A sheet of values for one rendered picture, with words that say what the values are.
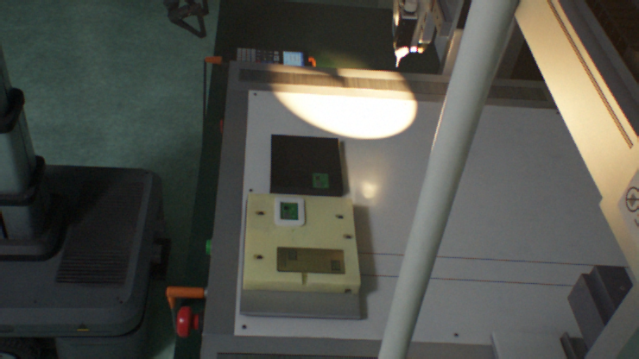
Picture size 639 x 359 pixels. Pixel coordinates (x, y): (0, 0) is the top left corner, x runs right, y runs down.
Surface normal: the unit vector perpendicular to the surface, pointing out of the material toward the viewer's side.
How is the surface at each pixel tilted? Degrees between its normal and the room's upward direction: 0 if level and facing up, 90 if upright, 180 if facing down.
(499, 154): 0
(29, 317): 45
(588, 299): 90
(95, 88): 0
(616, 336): 90
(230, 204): 0
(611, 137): 90
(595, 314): 90
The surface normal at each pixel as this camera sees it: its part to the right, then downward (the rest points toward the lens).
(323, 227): 0.11, -0.73
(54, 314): 0.11, -0.04
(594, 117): -0.99, -0.06
